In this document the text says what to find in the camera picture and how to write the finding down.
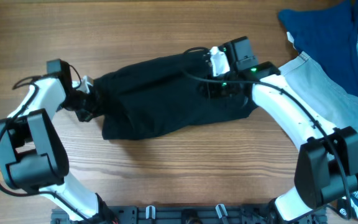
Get black shorts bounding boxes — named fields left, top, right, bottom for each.
left=88, top=52, right=256, bottom=140

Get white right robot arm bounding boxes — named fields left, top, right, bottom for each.
left=200, top=37, right=358, bottom=223

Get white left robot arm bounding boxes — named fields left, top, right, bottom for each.
left=0, top=59, right=118, bottom=223

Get dark blue shirt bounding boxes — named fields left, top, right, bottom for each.
left=278, top=1, right=358, bottom=96

